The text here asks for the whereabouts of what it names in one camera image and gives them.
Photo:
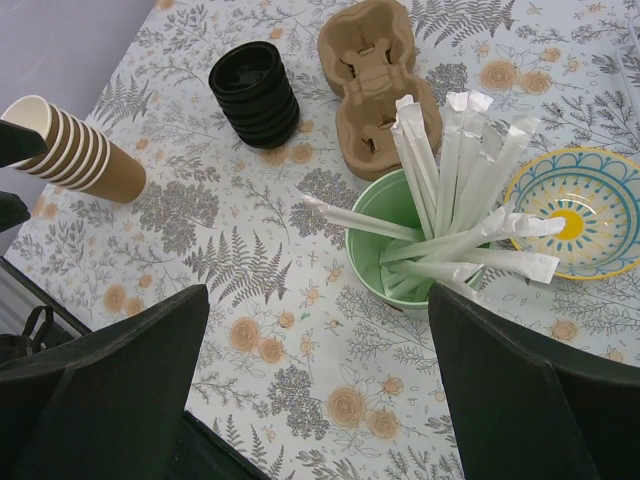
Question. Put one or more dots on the brown cardboard cup carrier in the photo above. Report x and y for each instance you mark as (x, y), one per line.
(380, 85)

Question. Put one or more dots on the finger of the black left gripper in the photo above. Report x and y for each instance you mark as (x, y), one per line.
(19, 144)

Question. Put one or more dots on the stack of brown paper cups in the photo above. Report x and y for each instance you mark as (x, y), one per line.
(79, 157)

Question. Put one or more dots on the blue yellow patterned bowl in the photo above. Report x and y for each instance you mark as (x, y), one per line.
(596, 193)

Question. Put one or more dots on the stack of black lids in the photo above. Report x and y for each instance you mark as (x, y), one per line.
(252, 89)

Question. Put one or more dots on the green straw holder cup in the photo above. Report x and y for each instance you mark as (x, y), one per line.
(388, 198)

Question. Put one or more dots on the paper wrapped straw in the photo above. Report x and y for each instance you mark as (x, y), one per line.
(456, 105)
(362, 222)
(534, 266)
(417, 160)

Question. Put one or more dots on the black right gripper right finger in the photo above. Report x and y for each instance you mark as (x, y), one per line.
(525, 406)

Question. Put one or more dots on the white wire dish rack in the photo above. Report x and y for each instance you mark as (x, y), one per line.
(627, 56)

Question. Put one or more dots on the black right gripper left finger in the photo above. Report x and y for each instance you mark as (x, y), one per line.
(108, 404)

